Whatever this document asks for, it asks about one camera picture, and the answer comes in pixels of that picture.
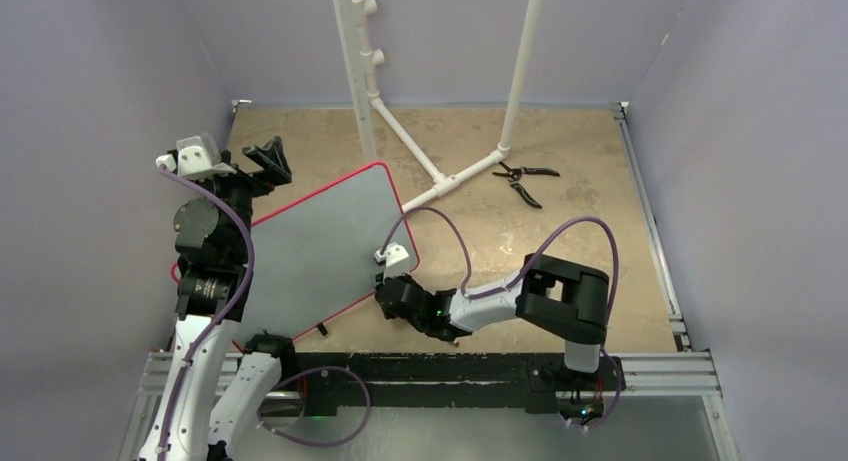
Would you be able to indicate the metal corner bracket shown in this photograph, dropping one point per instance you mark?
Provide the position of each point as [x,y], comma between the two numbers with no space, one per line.
[239,103]

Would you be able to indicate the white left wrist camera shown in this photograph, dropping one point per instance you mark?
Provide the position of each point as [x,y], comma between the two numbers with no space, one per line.
[195,158]

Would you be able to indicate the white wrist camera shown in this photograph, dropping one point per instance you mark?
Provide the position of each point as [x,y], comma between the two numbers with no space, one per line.
[393,261]
[195,158]

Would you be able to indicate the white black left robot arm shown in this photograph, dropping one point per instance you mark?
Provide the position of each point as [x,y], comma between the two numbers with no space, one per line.
[216,260]

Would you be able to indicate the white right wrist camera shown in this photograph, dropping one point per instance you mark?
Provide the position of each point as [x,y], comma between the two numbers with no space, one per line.
[393,261]

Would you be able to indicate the red framed whiteboard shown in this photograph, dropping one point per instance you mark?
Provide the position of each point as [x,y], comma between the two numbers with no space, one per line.
[314,257]

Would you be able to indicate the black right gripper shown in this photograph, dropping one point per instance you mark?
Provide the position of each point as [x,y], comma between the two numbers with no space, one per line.
[407,277]

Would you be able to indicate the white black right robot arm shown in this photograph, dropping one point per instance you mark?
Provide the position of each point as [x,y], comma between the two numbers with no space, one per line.
[566,299]

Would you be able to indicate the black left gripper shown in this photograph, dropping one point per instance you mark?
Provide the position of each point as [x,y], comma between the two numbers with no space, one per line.
[275,171]

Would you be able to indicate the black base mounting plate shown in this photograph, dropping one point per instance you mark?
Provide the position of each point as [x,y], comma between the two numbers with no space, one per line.
[537,383]

